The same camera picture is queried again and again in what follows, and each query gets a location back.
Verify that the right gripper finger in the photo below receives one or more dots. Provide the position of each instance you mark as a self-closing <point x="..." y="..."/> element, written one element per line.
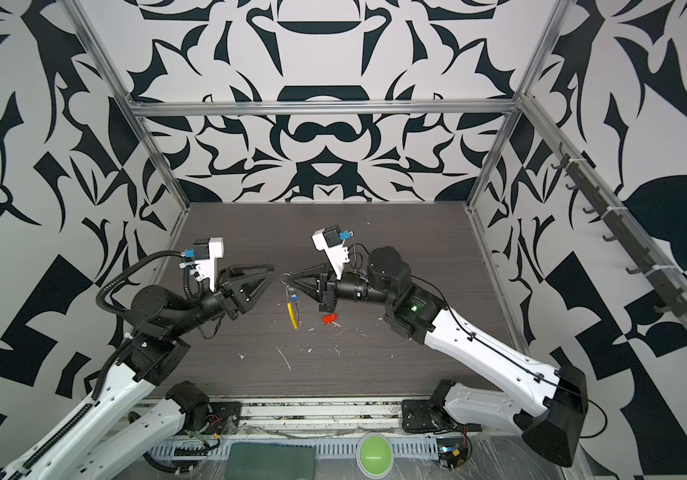
<point x="312" y="290"/>
<point x="304" y="274"/>

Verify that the small circuit board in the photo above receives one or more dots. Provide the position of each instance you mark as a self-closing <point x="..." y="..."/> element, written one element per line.
<point x="453" y="452"/>

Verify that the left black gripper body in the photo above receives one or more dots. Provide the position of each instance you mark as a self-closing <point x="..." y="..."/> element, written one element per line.
<point x="227" y="304"/>

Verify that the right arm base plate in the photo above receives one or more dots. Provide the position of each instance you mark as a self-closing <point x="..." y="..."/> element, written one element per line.
<point x="429" y="416"/>

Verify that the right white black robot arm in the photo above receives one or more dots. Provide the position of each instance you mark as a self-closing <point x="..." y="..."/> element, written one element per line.
<point x="544" y="404"/>

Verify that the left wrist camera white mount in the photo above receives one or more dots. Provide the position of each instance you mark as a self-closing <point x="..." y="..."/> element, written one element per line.
<point x="200" y="263"/>

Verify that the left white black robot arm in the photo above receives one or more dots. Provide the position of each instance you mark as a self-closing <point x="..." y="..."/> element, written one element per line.
<point x="80" y="446"/>

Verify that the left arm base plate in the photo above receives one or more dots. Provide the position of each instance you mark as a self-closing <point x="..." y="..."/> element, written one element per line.
<point x="221" y="418"/>

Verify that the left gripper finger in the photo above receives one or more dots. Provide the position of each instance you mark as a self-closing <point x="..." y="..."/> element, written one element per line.
<point x="252" y="288"/>
<point x="242" y="270"/>

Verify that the dark green pad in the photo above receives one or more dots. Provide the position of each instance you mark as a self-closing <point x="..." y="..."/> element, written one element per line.
<point x="254" y="461"/>

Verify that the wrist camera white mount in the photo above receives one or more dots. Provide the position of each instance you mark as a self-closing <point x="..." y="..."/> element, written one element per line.
<point x="200" y="263"/>
<point x="331" y="241"/>

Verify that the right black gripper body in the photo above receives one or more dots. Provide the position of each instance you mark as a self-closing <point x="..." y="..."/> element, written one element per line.
<point x="334" y="294"/>

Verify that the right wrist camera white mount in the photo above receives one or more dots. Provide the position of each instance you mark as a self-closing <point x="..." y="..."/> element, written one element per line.
<point x="331" y="241"/>

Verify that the green round button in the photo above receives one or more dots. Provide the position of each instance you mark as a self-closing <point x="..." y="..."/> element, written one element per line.
<point x="374" y="456"/>

